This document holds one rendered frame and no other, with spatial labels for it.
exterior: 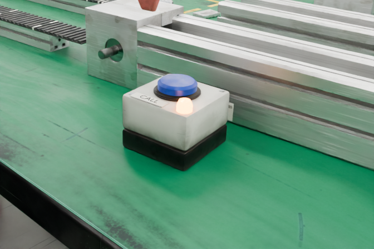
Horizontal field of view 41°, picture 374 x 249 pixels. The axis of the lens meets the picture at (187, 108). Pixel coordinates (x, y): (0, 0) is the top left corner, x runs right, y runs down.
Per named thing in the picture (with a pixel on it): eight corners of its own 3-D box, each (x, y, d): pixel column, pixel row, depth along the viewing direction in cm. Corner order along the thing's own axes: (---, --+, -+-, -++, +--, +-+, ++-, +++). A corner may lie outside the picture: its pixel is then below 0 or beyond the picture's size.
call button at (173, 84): (148, 98, 50) (149, 80, 49) (172, 86, 53) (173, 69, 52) (181, 109, 48) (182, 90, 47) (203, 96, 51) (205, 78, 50)
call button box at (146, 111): (121, 146, 52) (120, 91, 49) (176, 115, 59) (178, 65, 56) (184, 173, 48) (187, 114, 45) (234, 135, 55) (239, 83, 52)
